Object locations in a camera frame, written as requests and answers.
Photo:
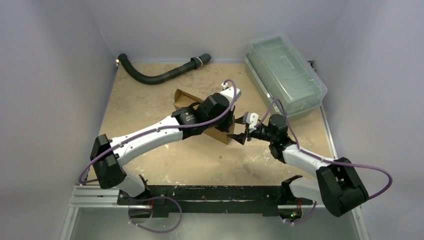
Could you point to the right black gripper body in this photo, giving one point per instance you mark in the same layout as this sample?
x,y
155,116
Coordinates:
x,y
248,133

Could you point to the brown cardboard box sheet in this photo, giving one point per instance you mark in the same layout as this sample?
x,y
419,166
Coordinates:
x,y
187,98

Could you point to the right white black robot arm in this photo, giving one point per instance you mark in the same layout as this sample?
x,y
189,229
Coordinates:
x,y
337,184

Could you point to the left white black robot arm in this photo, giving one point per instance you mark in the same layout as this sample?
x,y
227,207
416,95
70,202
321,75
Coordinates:
x,y
110,155

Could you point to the clear plastic storage bin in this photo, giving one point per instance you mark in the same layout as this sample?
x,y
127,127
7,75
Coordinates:
x,y
279,71

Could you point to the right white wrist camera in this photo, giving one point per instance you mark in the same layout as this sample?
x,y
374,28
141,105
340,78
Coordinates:
x,y
250,120

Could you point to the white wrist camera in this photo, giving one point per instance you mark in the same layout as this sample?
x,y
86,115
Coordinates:
x,y
230,92
250,120

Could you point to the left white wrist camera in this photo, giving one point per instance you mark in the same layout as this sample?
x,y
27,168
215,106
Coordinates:
x,y
230,92

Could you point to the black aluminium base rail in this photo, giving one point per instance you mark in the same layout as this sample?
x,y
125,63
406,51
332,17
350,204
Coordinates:
x,y
161,200

